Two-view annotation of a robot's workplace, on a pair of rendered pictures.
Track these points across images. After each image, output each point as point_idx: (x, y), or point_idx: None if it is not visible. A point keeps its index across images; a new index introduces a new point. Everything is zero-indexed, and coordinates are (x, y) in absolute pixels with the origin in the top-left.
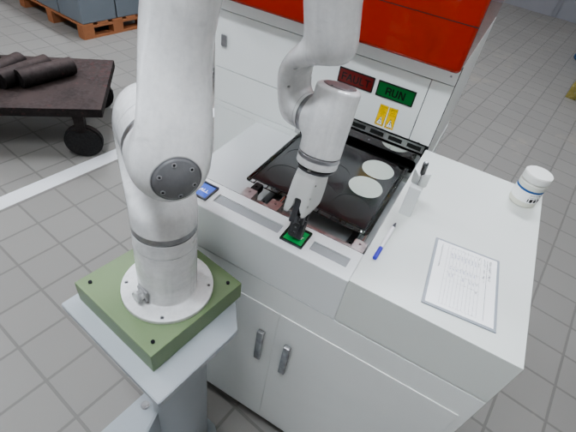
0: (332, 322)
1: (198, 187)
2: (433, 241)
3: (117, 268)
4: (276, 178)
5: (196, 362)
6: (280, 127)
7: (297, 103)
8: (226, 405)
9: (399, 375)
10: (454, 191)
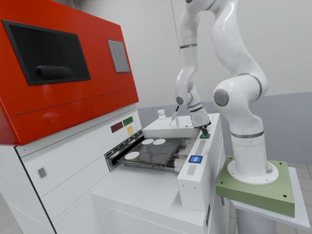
0: (218, 147)
1: None
2: (188, 122)
3: (263, 190)
4: (162, 158)
5: None
6: (103, 179)
7: (188, 93)
8: None
9: (221, 143)
10: (163, 124)
